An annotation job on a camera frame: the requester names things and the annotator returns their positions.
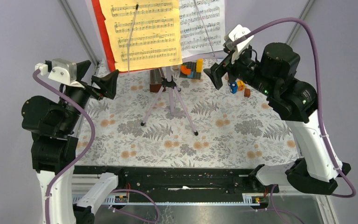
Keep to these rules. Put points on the orange curved brick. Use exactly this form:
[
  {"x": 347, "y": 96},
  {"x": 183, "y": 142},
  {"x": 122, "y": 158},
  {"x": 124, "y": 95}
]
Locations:
[{"x": 185, "y": 71}]

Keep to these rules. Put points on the white sheet music page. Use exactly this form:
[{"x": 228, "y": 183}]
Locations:
[{"x": 202, "y": 26}]

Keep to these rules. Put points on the yellow sheet music page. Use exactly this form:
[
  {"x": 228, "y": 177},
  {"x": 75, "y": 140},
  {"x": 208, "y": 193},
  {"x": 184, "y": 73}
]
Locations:
[{"x": 143, "y": 34}]

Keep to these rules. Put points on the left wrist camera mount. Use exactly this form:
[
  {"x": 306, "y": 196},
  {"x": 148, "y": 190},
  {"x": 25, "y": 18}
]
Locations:
[{"x": 62, "y": 71}]

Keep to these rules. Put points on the blue toy car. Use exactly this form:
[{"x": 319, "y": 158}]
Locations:
[{"x": 233, "y": 87}]

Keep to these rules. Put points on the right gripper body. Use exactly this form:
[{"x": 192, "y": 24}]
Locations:
[{"x": 247, "y": 69}]

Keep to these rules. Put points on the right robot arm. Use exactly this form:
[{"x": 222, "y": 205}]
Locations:
[{"x": 295, "y": 102}]

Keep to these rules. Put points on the small brown block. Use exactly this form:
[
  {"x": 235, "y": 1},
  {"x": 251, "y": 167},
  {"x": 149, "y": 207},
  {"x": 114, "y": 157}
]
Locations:
[{"x": 247, "y": 92}]

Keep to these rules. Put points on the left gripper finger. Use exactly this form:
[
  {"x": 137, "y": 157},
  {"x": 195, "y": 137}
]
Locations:
[
  {"x": 81, "y": 69},
  {"x": 107, "y": 85}
]

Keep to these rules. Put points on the blue toy brick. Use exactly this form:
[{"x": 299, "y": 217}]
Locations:
[{"x": 191, "y": 74}]

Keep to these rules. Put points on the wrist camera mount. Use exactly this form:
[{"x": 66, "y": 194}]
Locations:
[
  {"x": 237, "y": 40},
  {"x": 62, "y": 71}
]

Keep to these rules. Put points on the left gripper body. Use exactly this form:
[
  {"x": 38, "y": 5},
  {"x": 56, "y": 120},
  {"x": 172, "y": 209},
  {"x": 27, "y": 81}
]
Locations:
[{"x": 95, "y": 92}]

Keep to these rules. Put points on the brown metronome box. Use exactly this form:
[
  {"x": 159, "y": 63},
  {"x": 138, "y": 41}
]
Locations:
[{"x": 156, "y": 77}]

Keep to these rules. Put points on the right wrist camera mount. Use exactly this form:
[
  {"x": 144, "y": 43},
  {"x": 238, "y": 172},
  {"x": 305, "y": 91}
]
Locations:
[{"x": 237, "y": 40}]

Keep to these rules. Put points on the yellow toy brick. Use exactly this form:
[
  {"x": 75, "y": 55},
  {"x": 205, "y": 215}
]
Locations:
[{"x": 199, "y": 65}]

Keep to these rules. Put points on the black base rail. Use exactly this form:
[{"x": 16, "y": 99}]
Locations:
[{"x": 181, "y": 185}]

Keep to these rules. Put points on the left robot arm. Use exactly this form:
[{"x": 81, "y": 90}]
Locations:
[{"x": 54, "y": 144}]

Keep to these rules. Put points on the dark grey brick baseplate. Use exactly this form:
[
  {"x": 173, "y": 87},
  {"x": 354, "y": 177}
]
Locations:
[{"x": 192, "y": 66}]

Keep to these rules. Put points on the floral table mat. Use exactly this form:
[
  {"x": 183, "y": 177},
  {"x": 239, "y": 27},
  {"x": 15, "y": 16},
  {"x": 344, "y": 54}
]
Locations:
[{"x": 208, "y": 128}]

